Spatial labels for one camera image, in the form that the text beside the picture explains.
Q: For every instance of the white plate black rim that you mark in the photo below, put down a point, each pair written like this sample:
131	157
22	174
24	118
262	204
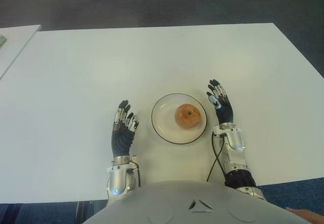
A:
163	122

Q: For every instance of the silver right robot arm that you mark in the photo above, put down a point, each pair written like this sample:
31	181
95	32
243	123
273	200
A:
234	143

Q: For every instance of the small green packet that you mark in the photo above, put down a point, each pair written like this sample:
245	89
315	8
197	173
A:
2	40

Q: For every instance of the white side table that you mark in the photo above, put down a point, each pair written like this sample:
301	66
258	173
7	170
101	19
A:
15	45

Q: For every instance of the red yellow apple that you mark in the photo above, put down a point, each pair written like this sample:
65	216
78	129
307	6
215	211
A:
187	115

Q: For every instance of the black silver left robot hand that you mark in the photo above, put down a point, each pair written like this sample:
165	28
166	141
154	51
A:
121	141

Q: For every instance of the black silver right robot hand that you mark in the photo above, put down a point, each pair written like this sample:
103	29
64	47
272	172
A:
225	112

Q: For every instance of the skin-toned person forearm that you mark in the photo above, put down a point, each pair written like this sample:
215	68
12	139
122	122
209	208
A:
308	216

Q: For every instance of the grey table leg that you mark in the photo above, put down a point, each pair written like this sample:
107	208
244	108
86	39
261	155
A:
81	212

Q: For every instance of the grey robot torso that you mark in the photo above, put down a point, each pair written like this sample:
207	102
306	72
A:
197	206

